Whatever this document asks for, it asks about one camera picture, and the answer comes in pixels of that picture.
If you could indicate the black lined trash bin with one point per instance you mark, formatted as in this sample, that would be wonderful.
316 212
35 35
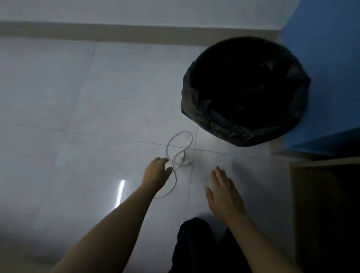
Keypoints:
244 92

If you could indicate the person's left hand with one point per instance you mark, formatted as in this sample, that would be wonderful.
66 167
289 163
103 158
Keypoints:
156 175

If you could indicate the person's right forearm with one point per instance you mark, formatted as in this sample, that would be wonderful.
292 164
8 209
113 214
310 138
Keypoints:
258 247

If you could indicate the wooden nightstand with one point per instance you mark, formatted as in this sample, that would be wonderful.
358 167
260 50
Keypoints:
323 211

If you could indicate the person's left forearm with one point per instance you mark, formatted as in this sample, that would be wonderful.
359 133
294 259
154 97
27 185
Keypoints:
112 233

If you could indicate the person's right hand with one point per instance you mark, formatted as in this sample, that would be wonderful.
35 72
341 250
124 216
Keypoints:
225 199

